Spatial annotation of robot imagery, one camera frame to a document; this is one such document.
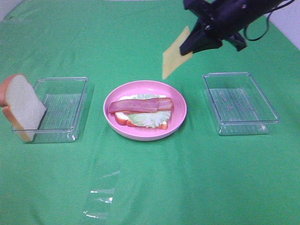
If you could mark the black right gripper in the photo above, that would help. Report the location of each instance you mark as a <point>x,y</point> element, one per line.
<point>222,20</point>

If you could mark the yellow cheese slice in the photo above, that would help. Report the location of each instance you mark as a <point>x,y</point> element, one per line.
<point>172,57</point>

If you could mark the bacon strip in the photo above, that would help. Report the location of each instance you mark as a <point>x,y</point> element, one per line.
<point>135,105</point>
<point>165,103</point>

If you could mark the green lettuce leaf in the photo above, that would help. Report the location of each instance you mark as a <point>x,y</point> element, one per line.
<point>150,119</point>

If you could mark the bread slice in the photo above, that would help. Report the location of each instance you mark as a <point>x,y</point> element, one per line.
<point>120,118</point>
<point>21,106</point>

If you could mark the pink round plate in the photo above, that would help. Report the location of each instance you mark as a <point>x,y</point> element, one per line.
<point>178,114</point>

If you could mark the clear right plastic container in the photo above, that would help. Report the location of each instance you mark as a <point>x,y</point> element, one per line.
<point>238,105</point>

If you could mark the clear plastic container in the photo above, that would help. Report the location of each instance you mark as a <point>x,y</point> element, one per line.
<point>65,99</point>
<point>238,105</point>

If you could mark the green tablecloth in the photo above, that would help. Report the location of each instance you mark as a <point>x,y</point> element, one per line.
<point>194,176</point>

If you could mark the clear left plastic container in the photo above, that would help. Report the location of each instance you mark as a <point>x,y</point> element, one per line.
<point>65,99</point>

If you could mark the clear plastic film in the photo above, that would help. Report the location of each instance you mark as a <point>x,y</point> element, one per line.
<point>101,191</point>

